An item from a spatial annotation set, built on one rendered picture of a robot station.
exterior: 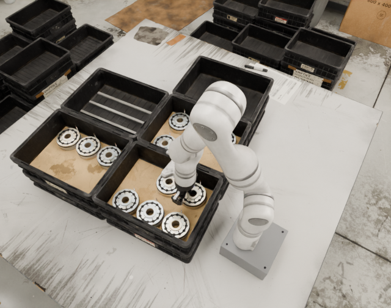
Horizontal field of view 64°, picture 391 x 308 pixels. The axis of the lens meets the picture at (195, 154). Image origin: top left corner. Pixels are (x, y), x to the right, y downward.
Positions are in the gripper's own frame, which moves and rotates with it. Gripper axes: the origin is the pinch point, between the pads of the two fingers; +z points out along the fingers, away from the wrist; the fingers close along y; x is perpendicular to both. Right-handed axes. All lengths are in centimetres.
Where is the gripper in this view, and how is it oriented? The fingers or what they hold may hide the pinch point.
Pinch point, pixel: (184, 195)
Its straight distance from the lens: 119.9
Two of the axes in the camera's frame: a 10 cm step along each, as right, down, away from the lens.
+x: -8.3, -4.8, 2.8
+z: -0.5, 5.6, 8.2
